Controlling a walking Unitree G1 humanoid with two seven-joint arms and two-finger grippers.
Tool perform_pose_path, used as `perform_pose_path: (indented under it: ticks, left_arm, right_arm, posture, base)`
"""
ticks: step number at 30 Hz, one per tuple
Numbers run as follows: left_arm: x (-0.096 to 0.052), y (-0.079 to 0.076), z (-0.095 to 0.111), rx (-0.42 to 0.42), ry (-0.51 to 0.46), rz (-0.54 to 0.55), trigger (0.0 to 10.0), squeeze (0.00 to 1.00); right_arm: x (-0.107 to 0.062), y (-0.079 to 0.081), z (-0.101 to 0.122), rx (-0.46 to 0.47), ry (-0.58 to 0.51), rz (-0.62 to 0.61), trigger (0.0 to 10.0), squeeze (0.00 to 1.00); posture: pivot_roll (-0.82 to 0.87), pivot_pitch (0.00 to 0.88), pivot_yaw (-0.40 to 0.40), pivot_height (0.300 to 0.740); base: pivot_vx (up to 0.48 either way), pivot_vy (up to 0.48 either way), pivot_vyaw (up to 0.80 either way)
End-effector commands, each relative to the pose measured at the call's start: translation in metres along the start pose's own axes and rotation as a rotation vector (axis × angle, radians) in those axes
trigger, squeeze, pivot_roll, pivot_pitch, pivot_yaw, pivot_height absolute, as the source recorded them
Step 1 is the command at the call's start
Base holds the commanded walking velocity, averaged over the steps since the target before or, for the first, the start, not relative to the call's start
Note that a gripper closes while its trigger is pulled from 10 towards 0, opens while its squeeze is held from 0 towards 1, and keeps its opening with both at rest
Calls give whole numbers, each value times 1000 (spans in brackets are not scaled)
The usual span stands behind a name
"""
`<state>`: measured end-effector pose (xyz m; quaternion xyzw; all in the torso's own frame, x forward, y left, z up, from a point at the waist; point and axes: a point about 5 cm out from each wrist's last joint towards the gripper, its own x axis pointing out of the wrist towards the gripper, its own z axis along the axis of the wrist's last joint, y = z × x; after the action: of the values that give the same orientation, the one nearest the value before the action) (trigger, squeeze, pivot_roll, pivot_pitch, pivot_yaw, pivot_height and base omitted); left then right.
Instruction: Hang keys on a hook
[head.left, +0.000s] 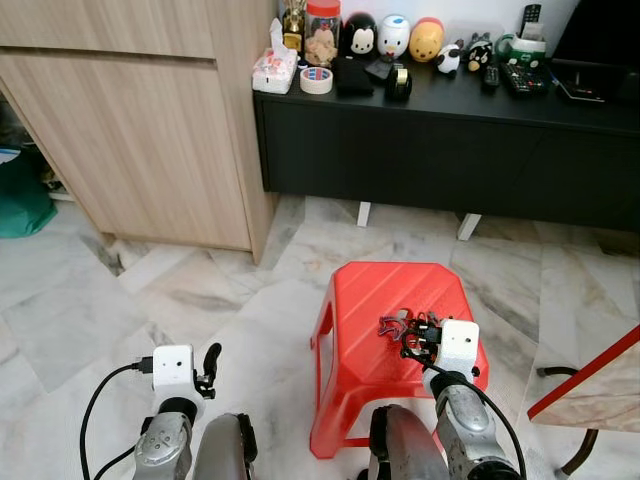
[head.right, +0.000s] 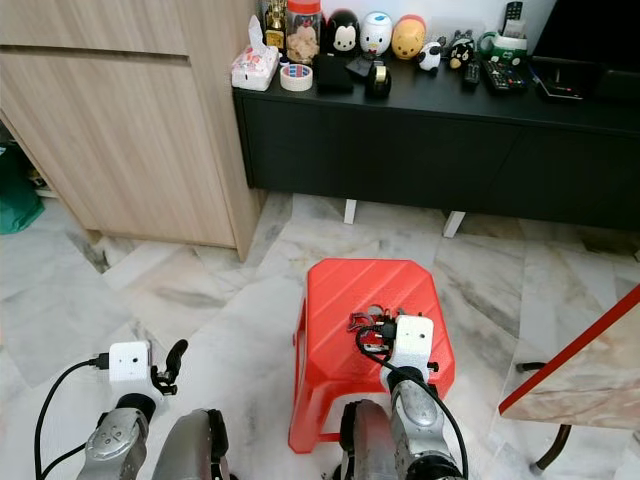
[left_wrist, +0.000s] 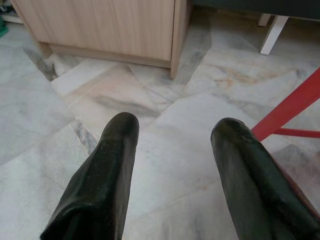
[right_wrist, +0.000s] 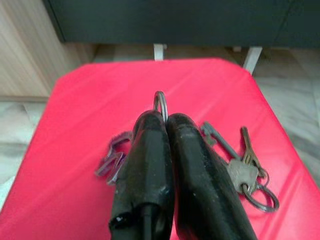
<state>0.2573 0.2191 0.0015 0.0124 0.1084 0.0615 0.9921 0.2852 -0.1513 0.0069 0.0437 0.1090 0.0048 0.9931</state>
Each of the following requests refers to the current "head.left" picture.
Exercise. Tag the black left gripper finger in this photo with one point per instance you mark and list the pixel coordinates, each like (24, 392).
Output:
(212, 357)

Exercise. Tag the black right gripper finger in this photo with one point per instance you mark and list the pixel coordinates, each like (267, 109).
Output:
(410, 324)
(410, 352)

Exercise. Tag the bunch of keys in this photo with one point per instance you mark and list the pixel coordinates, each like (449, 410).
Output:
(392, 325)

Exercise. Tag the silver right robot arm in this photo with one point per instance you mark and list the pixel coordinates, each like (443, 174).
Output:
(470, 430)

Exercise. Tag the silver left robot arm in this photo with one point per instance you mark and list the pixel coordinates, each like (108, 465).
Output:
(165, 445)

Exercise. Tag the red plastic stool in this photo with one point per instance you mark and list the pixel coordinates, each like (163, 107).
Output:
(370, 300)

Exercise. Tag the black TV console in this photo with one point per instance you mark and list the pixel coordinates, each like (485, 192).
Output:
(430, 155)

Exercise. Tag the red-edged marble table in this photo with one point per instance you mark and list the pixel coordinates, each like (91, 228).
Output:
(600, 385)

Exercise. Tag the black curved table leg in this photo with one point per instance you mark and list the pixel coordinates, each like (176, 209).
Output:
(588, 450)

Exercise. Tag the light wooden cabinet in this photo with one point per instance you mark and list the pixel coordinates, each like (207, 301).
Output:
(140, 130)

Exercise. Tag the black tape dispenser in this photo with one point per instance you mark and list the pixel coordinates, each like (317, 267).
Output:
(398, 85)

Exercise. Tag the green fabric bag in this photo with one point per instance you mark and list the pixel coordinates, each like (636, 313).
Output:
(22, 205)

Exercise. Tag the black wallet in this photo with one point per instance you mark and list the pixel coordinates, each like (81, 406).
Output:
(352, 78)

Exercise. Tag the small black pouch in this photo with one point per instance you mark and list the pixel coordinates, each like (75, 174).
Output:
(379, 70)

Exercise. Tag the slim black remote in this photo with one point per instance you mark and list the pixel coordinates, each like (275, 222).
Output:
(490, 78)

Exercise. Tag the white tape roll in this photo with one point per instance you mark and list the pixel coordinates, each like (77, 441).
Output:
(316, 81)

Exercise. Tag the small white cow figure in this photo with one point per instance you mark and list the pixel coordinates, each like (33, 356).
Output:
(450, 60)

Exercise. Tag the wide black remote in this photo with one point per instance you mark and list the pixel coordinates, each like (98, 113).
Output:
(523, 80)

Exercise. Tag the black white animal figure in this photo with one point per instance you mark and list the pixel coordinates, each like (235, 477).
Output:
(479, 52)

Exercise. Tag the yellow egg toy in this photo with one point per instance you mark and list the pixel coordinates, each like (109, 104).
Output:
(426, 42)

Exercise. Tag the white egg toy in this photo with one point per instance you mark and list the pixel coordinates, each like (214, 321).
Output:
(394, 38)

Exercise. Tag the pink white tissue box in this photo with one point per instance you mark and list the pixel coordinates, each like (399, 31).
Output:
(273, 70)

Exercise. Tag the green mug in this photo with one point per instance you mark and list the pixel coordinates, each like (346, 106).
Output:
(525, 55)

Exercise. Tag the black flat tray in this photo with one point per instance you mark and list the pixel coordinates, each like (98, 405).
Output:
(580, 82)

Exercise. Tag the red-lidded glass jar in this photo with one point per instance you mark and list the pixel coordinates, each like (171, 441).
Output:
(323, 40)

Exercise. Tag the gold trophy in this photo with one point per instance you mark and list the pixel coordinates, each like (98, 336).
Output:
(293, 28)

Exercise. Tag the black television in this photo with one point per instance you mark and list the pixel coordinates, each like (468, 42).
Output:
(605, 30)

